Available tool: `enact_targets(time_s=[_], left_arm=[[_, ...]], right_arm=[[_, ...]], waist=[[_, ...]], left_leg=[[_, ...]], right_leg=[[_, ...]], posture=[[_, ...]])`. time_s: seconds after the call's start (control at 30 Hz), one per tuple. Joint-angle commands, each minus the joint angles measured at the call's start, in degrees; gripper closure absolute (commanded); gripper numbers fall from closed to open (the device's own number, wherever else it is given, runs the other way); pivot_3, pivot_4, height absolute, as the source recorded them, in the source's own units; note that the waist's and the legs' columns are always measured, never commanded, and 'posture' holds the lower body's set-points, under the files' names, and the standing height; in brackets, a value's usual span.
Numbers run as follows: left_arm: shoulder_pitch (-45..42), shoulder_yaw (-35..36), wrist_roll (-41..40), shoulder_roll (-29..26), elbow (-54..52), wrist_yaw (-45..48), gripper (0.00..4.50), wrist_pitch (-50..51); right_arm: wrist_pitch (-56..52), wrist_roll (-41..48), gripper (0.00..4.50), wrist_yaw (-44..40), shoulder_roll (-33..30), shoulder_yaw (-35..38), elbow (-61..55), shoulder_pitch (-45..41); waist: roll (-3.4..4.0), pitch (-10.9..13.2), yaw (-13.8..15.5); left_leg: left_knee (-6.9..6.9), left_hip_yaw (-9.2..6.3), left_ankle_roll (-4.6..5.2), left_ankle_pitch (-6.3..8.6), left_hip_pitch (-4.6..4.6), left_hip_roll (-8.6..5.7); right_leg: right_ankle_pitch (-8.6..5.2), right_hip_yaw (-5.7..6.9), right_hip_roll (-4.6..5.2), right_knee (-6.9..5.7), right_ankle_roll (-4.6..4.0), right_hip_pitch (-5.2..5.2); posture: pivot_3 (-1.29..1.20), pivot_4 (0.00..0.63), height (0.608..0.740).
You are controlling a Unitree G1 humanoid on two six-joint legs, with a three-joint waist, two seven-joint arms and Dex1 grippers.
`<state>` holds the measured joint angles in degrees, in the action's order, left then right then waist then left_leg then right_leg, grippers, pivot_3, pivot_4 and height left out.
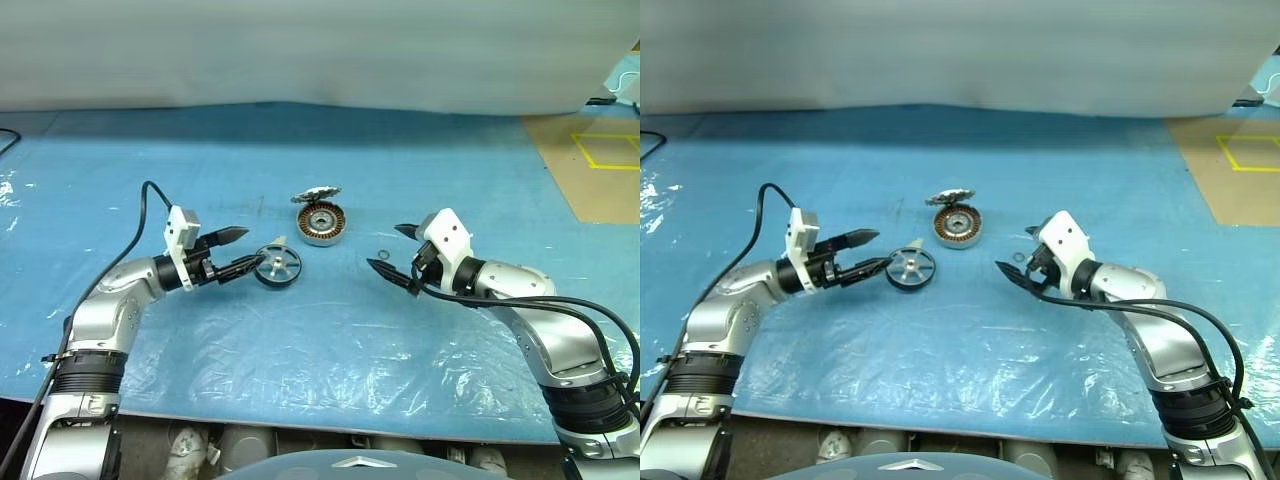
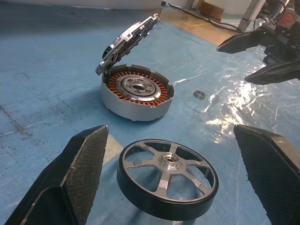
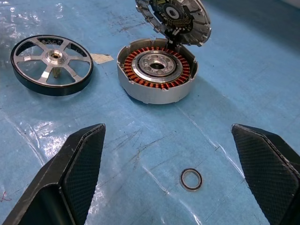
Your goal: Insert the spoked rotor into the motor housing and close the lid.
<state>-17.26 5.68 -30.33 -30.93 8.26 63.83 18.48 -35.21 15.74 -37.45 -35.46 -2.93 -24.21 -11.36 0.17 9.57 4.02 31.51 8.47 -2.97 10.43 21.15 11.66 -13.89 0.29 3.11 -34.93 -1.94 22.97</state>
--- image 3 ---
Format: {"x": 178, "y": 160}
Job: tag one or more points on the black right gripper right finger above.
{"x": 269, "y": 159}

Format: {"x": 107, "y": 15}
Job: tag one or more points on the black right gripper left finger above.
{"x": 54, "y": 178}

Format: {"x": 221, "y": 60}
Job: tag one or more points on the black rimmed silver rotor wheel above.
{"x": 54, "y": 57}

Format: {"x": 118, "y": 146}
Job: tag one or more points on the silver motor stator copper windings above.
{"x": 154, "y": 93}

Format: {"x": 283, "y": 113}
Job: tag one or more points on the silver motor cover circuit board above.
{"x": 175, "y": 14}

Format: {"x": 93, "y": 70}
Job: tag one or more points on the blue table cover sheet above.
{"x": 140, "y": 129}

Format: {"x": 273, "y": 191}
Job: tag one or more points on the beige tape piece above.
{"x": 102, "y": 58}

